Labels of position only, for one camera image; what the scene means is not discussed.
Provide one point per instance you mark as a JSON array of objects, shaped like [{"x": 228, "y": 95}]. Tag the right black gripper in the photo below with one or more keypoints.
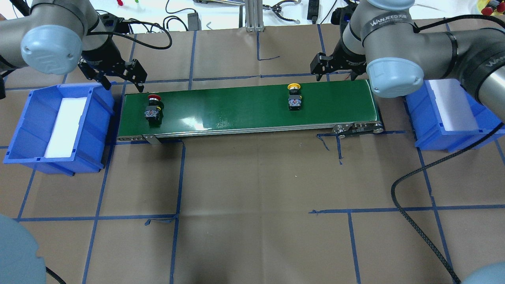
[{"x": 345, "y": 57}]

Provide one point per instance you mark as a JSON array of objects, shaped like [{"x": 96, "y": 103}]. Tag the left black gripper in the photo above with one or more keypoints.
[{"x": 103, "y": 54}]

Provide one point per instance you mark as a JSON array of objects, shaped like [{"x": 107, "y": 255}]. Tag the yellow push button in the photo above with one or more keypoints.
[{"x": 295, "y": 97}]

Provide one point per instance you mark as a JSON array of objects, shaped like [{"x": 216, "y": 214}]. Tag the red push button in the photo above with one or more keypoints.
[{"x": 154, "y": 111}]

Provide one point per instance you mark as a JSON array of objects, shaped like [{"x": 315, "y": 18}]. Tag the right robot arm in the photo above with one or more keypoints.
[{"x": 382, "y": 41}]

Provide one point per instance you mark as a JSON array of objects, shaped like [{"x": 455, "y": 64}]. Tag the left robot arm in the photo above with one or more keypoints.
[{"x": 58, "y": 36}]

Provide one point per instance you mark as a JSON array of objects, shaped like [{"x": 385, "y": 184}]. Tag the blue bin with buttons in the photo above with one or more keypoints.
[{"x": 34, "y": 129}]

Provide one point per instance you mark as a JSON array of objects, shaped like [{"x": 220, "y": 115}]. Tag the green conveyor belt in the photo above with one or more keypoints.
[{"x": 347, "y": 107}]

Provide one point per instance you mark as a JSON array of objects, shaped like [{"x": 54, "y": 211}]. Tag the white foam pad left bin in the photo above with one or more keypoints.
[{"x": 66, "y": 127}]

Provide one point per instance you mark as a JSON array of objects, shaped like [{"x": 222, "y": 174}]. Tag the white foam pad bin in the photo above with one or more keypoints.
[
  {"x": 453, "y": 105},
  {"x": 66, "y": 127}
]

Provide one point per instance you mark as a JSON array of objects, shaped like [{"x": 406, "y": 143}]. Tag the blue receiving bin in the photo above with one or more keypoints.
[{"x": 429, "y": 131}]

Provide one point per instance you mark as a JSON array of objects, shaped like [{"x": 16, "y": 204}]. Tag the white foam pad right bin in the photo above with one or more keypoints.
[{"x": 453, "y": 105}]

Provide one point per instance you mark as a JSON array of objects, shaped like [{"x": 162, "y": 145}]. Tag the aluminium frame post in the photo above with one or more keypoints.
[{"x": 254, "y": 16}]

